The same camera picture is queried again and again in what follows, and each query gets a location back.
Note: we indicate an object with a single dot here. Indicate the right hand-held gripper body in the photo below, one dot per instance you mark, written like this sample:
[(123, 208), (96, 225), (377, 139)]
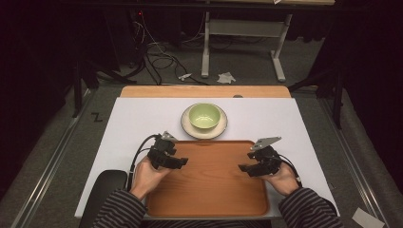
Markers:
[(266, 155)]

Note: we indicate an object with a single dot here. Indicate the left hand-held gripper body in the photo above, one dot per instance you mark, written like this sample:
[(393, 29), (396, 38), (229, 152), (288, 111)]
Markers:
[(161, 148)]

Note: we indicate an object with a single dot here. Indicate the cream plate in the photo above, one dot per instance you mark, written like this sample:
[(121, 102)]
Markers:
[(193, 131)]

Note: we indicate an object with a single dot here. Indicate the wooden tray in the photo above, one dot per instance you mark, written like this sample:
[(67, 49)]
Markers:
[(209, 186)]

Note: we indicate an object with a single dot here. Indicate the light green bowl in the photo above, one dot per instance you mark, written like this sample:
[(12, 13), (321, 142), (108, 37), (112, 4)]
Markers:
[(204, 116)]

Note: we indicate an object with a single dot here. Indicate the person's right hand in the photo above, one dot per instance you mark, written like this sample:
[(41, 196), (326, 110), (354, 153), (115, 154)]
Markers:
[(285, 182)]

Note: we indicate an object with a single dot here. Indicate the person's left hand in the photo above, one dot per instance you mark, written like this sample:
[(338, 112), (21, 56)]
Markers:
[(147, 179)]

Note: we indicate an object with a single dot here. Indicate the white table mat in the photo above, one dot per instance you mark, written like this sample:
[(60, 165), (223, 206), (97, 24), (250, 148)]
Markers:
[(126, 126)]

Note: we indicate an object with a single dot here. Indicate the wooden table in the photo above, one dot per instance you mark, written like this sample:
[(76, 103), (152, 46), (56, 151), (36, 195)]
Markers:
[(190, 91)]

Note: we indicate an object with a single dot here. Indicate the black tape floor mark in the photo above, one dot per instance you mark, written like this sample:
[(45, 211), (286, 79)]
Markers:
[(97, 117)]

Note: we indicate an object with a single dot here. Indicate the crumpled white paper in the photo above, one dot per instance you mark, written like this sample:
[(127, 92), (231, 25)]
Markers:
[(226, 78)]

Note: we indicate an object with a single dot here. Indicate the black metal stand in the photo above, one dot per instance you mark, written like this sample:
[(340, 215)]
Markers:
[(77, 88), (338, 95)]

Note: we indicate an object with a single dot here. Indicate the white paper sheet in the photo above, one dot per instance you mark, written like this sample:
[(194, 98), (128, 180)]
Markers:
[(367, 219)]

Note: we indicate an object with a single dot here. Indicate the metal floor rail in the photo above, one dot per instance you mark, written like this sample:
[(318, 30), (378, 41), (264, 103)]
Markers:
[(47, 171), (358, 164)]

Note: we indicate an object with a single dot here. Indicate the white metal table frame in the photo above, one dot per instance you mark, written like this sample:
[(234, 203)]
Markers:
[(240, 28)]

